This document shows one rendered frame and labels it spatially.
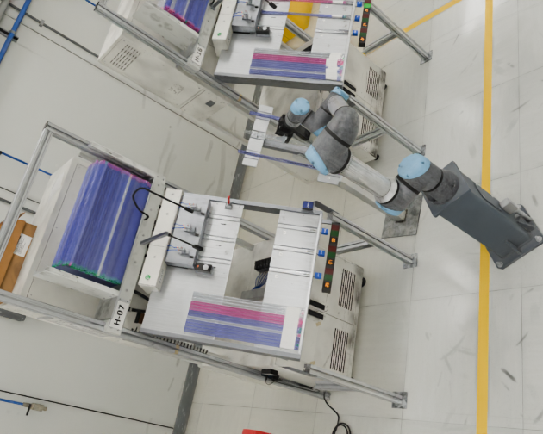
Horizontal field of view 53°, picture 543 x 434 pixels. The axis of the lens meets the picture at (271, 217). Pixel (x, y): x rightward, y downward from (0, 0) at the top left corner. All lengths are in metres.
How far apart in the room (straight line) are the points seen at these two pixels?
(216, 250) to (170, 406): 1.95
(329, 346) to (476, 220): 1.02
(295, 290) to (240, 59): 1.38
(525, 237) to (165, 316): 1.66
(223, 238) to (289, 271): 0.35
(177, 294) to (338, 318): 0.94
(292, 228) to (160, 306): 0.70
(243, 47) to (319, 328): 1.61
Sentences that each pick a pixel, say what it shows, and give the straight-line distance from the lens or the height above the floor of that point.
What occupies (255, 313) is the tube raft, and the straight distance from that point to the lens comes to 2.40.
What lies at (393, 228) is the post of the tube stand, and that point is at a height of 0.01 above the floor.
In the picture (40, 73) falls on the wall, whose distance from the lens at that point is 4.33.
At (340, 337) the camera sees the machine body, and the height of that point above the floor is 0.18.
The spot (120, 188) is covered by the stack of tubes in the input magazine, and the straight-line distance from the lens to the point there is 2.51.
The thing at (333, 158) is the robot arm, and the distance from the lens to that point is 1.96.
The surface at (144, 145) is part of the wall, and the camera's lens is 4.44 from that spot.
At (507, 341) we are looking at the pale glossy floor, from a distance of 2.63.
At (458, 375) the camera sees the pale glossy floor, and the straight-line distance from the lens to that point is 2.72.
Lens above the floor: 2.24
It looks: 32 degrees down
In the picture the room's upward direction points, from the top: 62 degrees counter-clockwise
